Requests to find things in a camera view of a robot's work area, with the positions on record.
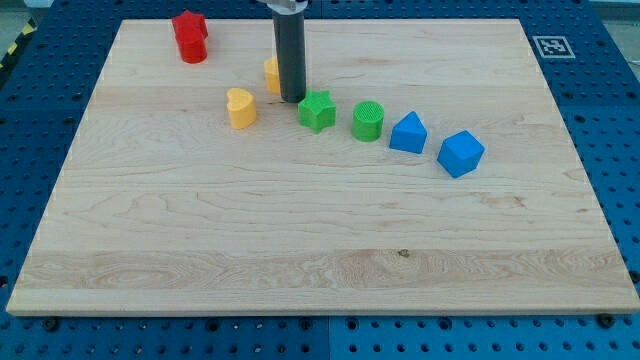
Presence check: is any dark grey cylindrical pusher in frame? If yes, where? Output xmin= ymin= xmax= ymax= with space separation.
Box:
xmin=272 ymin=10 xmax=306 ymax=103

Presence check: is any silver pusher mount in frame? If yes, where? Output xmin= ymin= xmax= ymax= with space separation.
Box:
xmin=257 ymin=0 xmax=308 ymax=11

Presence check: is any yellow hexagon block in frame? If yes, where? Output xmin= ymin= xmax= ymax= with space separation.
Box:
xmin=263 ymin=56 xmax=281 ymax=95

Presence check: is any wooden board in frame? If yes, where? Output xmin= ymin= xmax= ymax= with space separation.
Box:
xmin=7 ymin=19 xmax=639 ymax=317

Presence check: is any black board stop bolt left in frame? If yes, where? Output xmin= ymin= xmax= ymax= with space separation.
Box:
xmin=41 ymin=317 xmax=60 ymax=333

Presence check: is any black board stop bolt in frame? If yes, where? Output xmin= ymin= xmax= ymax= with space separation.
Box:
xmin=41 ymin=317 xmax=60 ymax=333
xmin=596 ymin=313 xmax=616 ymax=329

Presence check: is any black board stop bolt right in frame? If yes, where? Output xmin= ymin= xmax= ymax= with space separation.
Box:
xmin=596 ymin=313 xmax=616 ymax=329

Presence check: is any green star block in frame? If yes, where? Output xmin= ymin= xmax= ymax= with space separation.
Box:
xmin=298 ymin=90 xmax=337 ymax=134

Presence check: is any yellow heart block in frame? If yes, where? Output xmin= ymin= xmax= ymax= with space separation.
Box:
xmin=227 ymin=88 xmax=257 ymax=130

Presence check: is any red star block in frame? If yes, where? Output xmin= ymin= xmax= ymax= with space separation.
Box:
xmin=171 ymin=10 xmax=208 ymax=39

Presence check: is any green cylinder block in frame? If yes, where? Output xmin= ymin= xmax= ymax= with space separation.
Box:
xmin=352 ymin=101 xmax=384 ymax=142

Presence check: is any blue triangle block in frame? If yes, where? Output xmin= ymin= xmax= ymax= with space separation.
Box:
xmin=389 ymin=111 xmax=428 ymax=154

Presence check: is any blue cube block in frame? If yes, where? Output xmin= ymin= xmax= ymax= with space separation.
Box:
xmin=437 ymin=130 xmax=485 ymax=178

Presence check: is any white fiducial marker tag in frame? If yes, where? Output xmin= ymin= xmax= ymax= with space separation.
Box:
xmin=533 ymin=35 xmax=575 ymax=59

